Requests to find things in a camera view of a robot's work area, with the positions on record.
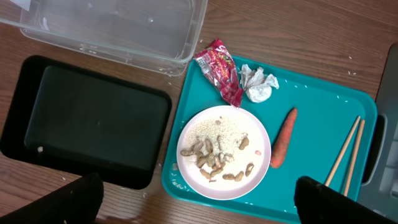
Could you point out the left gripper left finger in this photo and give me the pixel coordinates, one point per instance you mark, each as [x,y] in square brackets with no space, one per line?
[76,202]

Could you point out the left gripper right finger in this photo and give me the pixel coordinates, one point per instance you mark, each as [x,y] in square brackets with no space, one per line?
[317,203]

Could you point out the wooden chopstick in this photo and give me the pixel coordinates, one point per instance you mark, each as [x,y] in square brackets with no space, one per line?
[353,157]
[342,152]

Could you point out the white tissue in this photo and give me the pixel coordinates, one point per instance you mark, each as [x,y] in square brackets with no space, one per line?
[257,85]

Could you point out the grey dishwasher rack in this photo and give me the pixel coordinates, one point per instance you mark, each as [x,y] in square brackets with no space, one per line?
[378,191]

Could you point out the orange carrot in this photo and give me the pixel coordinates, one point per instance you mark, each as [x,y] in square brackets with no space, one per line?
[281,145]

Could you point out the teal serving tray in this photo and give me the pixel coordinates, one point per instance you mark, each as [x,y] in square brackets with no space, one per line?
[326,114]

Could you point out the black tray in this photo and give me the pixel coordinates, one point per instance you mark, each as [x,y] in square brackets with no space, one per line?
[75,120]

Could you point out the pink plate with peanuts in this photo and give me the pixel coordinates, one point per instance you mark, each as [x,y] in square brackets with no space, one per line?
[223,152]

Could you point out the red snack wrapper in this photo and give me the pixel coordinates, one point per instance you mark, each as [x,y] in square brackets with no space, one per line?
[219,68]

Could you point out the clear plastic bin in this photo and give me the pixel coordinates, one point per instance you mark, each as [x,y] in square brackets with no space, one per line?
[156,35]

